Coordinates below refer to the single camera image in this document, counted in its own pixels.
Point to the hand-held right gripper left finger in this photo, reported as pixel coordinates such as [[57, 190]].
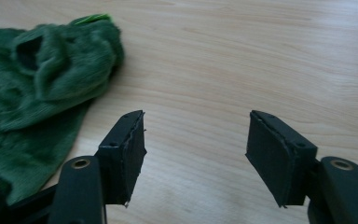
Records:
[[122, 158]]

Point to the green fuzzy cloth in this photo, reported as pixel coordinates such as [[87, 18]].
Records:
[[37, 102]]

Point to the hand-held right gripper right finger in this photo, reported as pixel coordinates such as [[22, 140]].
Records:
[[276, 155]]

